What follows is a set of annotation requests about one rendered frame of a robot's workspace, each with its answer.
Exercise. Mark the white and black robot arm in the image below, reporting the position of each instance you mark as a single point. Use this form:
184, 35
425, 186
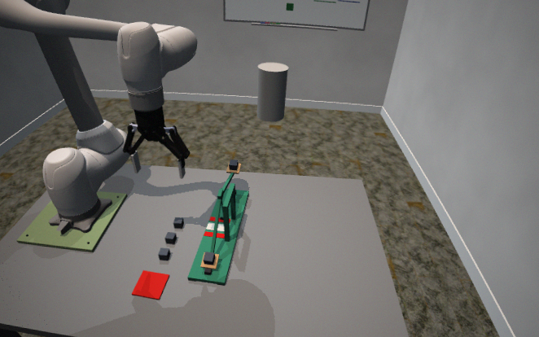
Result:
72, 178

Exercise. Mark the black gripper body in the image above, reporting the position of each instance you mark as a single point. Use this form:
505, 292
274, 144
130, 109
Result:
151, 121

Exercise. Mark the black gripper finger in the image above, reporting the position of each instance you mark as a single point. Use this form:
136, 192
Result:
132, 150
176, 146

